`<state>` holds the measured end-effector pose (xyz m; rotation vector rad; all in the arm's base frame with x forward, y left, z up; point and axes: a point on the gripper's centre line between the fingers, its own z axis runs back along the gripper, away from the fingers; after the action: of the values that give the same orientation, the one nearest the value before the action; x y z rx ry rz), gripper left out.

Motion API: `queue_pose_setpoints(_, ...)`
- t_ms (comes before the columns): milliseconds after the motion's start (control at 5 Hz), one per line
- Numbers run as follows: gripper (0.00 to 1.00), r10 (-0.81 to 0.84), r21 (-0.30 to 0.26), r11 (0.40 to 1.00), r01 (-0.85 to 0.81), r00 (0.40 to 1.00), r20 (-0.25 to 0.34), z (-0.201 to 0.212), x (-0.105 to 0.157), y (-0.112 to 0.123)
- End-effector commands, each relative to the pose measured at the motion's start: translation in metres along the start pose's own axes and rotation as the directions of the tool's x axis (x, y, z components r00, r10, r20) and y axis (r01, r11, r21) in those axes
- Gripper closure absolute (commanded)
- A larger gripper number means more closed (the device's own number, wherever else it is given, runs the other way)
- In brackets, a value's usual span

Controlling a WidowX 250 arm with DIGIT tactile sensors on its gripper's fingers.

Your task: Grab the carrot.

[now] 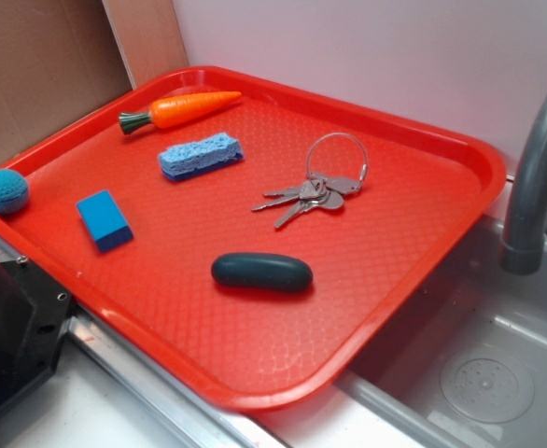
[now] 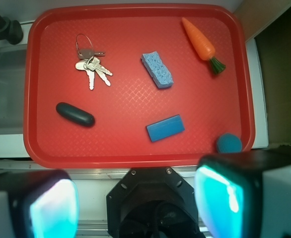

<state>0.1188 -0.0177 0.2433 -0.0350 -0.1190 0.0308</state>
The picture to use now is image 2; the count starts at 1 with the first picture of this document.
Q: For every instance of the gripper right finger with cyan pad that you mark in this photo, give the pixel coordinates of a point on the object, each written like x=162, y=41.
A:
x=246, y=194

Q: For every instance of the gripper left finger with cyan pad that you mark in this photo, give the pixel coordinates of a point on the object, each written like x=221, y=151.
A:
x=38, y=204

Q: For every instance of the orange toy carrot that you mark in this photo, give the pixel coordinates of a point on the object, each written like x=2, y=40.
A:
x=203, y=47

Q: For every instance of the blue knitted ball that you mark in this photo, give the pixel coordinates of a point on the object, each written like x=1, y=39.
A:
x=228, y=143

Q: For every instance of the dark green oval case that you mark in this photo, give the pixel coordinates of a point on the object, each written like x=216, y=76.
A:
x=75, y=114

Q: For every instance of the red plastic tray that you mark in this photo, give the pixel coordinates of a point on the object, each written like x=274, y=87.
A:
x=209, y=104

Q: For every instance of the blue rectangular block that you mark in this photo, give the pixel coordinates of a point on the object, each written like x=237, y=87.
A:
x=165, y=128

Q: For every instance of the grey sink basin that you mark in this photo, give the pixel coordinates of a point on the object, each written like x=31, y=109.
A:
x=12, y=77

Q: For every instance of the light blue sponge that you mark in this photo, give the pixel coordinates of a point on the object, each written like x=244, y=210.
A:
x=158, y=71

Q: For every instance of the bunch of silver keys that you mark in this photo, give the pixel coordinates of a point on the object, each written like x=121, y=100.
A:
x=90, y=63

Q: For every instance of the grey sink faucet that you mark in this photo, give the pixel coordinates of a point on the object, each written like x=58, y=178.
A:
x=10, y=30

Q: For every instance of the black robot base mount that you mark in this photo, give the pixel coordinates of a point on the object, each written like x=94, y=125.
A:
x=152, y=203

